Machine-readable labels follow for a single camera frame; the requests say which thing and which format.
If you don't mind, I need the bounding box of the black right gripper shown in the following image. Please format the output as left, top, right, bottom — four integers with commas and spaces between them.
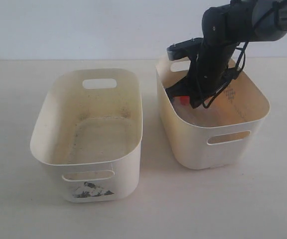
165, 38, 236, 109

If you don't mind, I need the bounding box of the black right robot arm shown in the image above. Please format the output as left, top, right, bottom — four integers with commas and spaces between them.
165, 0, 287, 109

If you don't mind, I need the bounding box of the cream plastic bin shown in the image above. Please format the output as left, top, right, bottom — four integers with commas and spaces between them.
155, 55, 270, 170
30, 68, 143, 203

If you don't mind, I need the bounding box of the orange-capped clear tube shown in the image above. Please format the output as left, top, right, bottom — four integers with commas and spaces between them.
179, 96, 190, 106

